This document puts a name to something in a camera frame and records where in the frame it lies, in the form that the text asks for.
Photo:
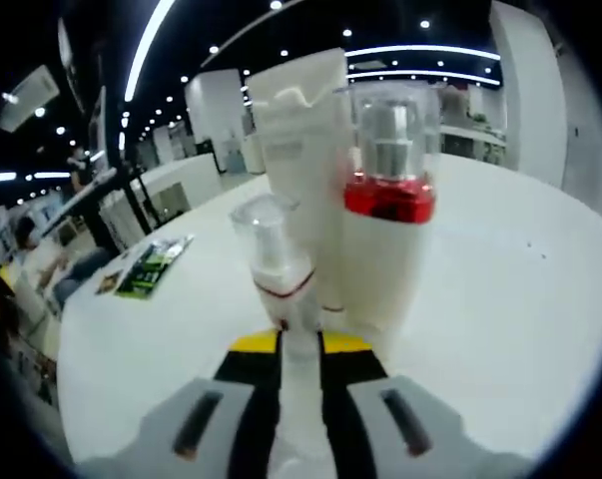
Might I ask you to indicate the red collar white skincare bottle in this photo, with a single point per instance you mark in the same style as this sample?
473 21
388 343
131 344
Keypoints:
385 259

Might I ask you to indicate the ceiling air conditioner unit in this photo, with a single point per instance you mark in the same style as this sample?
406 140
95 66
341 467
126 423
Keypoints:
28 97

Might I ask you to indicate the white skincare tube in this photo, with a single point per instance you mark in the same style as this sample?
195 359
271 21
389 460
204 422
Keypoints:
300 149

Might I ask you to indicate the straight ceiling light strip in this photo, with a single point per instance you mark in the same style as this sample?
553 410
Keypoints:
420 50

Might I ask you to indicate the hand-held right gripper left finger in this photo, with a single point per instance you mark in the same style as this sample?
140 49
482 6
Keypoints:
250 399

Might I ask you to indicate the black frame table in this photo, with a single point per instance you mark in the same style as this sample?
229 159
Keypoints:
96 219

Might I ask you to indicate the curved ceiling light strip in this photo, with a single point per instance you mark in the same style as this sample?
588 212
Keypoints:
142 52

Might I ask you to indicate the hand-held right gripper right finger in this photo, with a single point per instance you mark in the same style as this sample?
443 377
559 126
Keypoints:
355 399

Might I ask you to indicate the green printed packet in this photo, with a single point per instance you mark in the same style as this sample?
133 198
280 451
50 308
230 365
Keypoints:
151 269

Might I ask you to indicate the small clear cap skincare bottle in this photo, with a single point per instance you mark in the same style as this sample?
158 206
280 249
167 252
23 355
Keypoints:
283 279

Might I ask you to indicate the group of ceiling spotlights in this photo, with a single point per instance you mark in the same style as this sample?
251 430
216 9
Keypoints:
214 49

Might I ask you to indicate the gold foil packet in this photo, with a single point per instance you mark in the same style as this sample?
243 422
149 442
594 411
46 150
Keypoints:
108 284

